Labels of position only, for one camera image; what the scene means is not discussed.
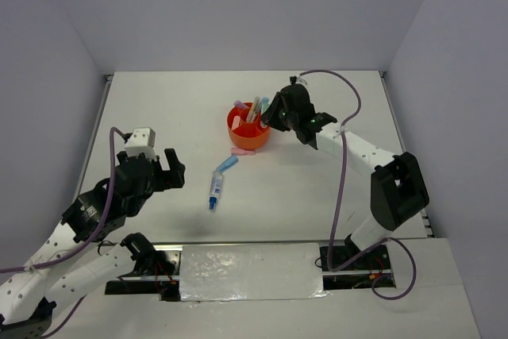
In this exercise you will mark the yellow thin pen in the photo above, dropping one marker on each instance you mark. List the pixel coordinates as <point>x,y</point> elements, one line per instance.
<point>253,110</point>

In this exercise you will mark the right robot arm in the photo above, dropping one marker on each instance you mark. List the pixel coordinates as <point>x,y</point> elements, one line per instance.
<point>397,188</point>

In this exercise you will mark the orange round divided organizer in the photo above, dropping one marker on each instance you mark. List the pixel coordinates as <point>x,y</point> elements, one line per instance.
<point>248,136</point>

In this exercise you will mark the pink purple highlighter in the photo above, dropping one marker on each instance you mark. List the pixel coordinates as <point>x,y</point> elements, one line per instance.
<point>240,105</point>

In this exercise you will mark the blue striped thin pen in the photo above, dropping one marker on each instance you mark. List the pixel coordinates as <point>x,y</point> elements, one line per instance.
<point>257,111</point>

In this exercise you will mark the pink stapler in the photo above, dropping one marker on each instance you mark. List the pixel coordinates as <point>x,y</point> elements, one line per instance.
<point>236,122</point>

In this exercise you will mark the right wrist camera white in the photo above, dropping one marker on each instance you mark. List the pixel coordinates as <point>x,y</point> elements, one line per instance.
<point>298,80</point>

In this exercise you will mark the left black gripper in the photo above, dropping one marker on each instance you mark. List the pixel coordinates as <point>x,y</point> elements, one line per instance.
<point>172,178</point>

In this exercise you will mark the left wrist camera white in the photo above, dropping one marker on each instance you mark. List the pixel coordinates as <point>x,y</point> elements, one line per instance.
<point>141,141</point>

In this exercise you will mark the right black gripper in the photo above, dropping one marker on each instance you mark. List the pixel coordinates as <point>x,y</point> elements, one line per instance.
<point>271,115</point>

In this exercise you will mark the silver foil cover plate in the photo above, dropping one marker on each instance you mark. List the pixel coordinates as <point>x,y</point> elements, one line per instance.
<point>224,273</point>

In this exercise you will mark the blue capped glue bottle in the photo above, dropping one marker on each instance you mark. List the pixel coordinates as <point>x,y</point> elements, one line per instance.
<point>215,189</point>

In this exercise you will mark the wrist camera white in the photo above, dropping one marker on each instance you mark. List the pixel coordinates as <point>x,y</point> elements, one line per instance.
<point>298,80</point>
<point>141,141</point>

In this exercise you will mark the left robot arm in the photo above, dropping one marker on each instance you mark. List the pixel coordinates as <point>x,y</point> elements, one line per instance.
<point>48,283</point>

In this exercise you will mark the blue highlighter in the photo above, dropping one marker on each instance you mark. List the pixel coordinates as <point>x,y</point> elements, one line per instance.
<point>227,164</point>
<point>264,104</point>

